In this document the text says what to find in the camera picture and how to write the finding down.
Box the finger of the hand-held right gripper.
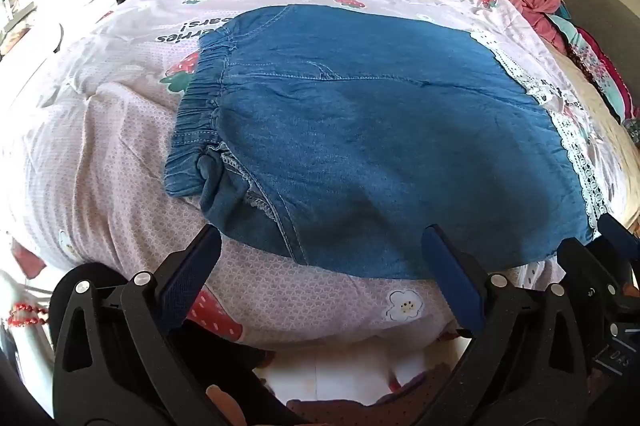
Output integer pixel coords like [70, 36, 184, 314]
[596, 212, 640, 292]
[556, 238, 623, 312]

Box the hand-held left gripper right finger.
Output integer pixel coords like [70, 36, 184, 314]
[395, 226, 601, 426]

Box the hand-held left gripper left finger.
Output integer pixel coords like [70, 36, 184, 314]
[52, 223, 281, 426]

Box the red bead bracelet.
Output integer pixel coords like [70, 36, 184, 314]
[7, 302, 52, 328]

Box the blue denim pants lace hem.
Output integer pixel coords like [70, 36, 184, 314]
[164, 4, 608, 281]

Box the beige bed sheet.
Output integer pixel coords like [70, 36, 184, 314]
[542, 41, 640, 227]

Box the strawberry print blanket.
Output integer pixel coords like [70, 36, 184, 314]
[0, 0, 631, 349]

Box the colourful patterned pillow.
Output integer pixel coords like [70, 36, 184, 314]
[545, 3, 640, 137]

